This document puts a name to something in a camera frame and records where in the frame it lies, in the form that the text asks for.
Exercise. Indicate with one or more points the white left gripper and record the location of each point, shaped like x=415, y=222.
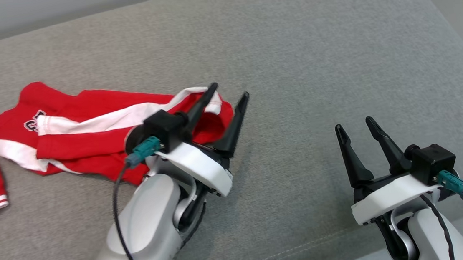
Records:
x=201, y=166

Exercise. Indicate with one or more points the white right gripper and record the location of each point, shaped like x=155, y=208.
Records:
x=388, y=198

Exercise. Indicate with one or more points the red shorts with white stripes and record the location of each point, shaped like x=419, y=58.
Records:
x=99, y=145

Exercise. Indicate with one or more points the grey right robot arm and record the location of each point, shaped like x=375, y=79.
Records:
x=433, y=238

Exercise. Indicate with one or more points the grey fabric sofa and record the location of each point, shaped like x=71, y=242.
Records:
x=291, y=49

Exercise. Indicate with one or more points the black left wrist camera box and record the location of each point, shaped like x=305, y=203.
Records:
x=164, y=125

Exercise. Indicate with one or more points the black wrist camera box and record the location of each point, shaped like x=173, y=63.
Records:
x=164, y=125
x=431, y=160

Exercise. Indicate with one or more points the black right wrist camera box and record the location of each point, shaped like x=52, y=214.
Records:
x=431, y=160

